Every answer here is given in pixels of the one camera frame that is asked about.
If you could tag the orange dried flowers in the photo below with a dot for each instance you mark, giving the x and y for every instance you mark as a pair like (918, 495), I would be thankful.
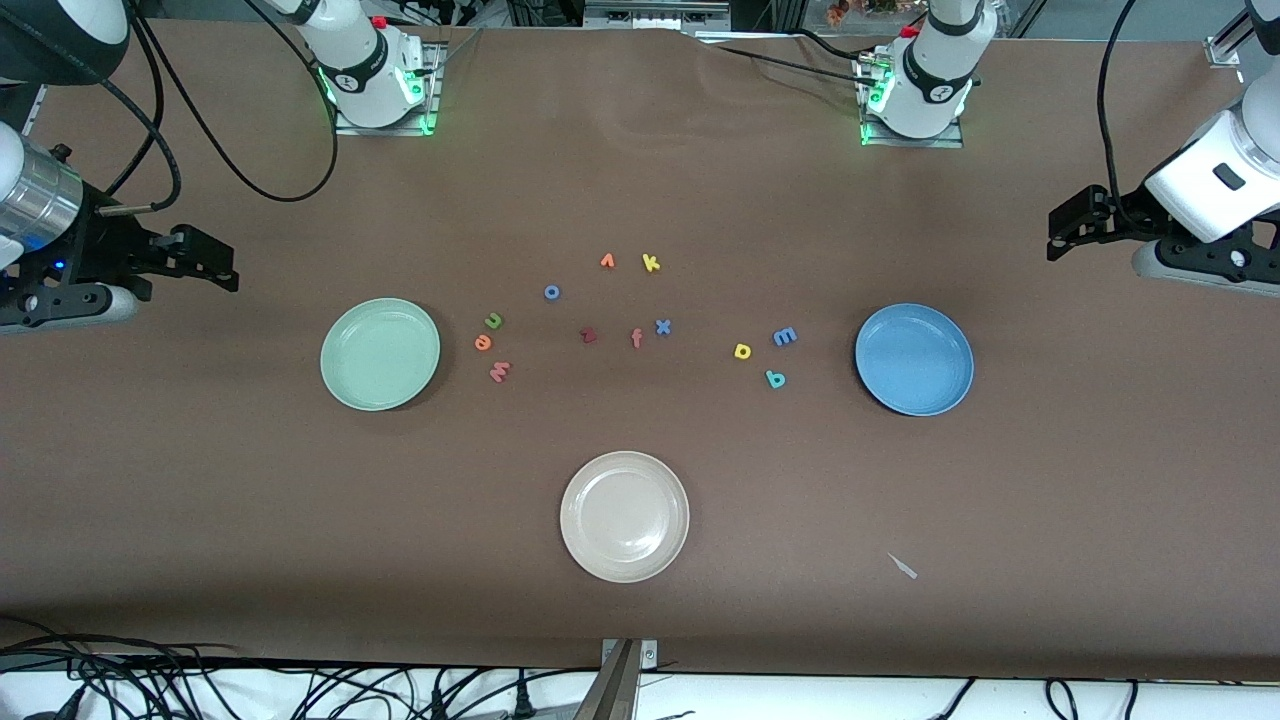
(838, 12)

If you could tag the pink letter w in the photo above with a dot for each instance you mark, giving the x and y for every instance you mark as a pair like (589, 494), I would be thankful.
(500, 372)

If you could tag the beige plate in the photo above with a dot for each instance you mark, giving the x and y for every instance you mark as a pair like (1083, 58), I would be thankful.
(625, 517)

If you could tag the light green plate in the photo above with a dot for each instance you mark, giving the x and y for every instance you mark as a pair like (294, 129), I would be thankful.
(380, 355)

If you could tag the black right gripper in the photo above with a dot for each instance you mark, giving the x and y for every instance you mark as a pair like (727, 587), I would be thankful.
(100, 246)

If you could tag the metal corner bracket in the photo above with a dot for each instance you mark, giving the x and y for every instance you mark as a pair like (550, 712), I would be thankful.
(1225, 52)

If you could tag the teal letter b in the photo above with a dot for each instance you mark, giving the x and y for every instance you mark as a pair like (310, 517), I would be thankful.
(777, 381)

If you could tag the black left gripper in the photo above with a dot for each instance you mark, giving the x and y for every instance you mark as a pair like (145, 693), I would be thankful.
(1116, 218)

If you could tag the blue letter m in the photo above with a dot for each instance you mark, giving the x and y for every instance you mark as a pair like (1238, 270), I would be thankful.
(785, 337)

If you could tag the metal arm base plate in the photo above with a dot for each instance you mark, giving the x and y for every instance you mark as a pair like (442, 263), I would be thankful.
(435, 90)
(900, 143)

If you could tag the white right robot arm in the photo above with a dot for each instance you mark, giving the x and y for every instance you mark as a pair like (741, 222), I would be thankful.
(365, 75)

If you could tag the small white paper scrap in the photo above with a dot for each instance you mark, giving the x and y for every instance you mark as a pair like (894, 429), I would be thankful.
(903, 567)

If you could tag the aluminium bar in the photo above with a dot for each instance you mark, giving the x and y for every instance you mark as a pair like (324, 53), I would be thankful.
(610, 695)

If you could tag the aluminium frame rail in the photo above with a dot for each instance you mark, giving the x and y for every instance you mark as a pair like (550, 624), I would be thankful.
(35, 105)

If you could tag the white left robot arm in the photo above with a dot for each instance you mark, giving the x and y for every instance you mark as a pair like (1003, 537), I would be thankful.
(930, 80)

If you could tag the blue plate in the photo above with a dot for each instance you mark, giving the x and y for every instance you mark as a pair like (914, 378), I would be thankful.
(915, 360)

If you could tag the small metal bracket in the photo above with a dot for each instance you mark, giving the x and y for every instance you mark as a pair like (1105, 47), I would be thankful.
(648, 655)

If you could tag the grey metal box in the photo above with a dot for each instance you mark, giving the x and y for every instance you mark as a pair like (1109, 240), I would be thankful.
(650, 15)

